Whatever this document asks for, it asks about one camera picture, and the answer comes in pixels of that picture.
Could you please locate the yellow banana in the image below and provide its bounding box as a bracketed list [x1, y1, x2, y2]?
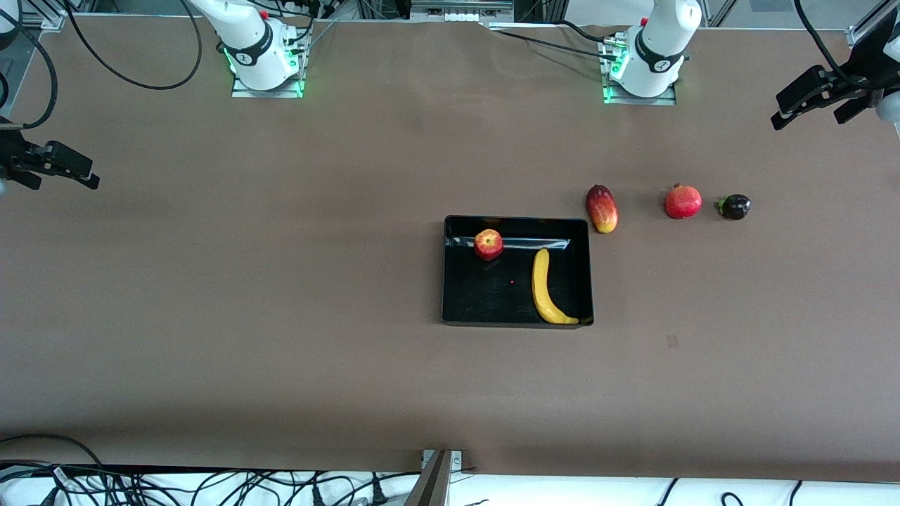
[532, 248, 580, 325]

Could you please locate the red yellow apple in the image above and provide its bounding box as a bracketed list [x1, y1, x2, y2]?
[474, 229, 504, 261]

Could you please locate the black rectangular plastic tray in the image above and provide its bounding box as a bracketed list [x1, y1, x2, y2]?
[442, 215, 595, 329]

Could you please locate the grey metal equipment box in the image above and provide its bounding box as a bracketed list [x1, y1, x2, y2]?
[410, 0, 515, 22]

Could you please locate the dark purple fruit green stem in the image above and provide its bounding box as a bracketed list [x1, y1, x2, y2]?
[716, 194, 752, 221]

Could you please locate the red pomegranate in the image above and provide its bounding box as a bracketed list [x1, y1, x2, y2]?
[664, 183, 702, 220]

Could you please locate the brown table mat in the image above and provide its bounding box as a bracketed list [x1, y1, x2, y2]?
[0, 14, 900, 484]

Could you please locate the red yellow mango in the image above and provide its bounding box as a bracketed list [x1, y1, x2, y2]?
[586, 184, 619, 234]

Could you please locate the aluminium frame profile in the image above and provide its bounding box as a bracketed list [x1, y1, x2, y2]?
[18, 0, 68, 30]
[846, 0, 883, 48]

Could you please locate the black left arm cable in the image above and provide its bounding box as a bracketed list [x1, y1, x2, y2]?
[795, 0, 857, 72]

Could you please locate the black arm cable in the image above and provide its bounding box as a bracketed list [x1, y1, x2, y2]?
[0, 0, 203, 131]
[795, 0, 857, 72]

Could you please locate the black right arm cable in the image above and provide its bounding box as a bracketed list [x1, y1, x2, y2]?
[0, 0, 203, 131]

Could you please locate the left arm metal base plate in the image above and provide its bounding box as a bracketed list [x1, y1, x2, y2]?
[603, 39, 678, 106]

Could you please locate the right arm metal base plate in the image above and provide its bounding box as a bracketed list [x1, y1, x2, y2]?
[231, 42, 307, 98]

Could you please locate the black base cable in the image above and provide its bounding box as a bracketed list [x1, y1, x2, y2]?
[555, 20, 626, 44]
[492, 30, 619, 60]

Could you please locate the thin grey cable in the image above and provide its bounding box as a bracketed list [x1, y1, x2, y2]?
[299, 20, 342, 57]

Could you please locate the grey metal camera post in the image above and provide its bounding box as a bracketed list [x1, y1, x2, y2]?
[404, 450, 454, 506]

